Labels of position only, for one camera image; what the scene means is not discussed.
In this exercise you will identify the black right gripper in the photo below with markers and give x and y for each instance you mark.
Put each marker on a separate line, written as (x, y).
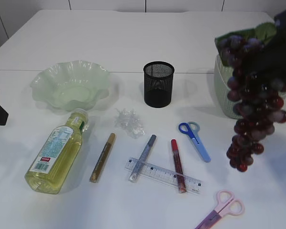
(273, 55)

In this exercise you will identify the purple grape bunch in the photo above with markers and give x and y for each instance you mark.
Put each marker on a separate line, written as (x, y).
(260, 94)

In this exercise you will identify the yellow tea bottle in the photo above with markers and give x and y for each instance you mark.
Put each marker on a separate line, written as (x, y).
(52, 164)

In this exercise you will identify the blue scissors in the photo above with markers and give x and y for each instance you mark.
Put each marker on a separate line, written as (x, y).
(191, 129)

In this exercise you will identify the clear plastic sheet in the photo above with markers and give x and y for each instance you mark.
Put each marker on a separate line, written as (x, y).
(129, 121)

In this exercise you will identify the light green woven basket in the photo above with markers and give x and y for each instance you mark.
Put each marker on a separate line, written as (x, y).
(221, 77)

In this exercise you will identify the green wavy glass plate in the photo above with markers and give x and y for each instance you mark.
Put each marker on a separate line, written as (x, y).
(71, 85)

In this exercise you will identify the gold glitter pen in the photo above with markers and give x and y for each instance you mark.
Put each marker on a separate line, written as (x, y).
(102, 158)

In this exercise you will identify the black mesh pen holder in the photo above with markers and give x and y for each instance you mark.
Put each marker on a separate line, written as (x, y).
(158, 84)

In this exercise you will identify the silver glitter pen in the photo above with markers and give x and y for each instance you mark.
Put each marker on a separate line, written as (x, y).
(141, 161)

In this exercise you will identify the red glitter pen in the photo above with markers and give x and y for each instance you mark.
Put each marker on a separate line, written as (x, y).
(178, 167)

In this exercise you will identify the clear plastic ruler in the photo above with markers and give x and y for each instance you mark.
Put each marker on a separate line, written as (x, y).
(170, 178)

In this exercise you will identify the pink scissors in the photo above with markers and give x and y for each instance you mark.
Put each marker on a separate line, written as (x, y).
(227, 204)

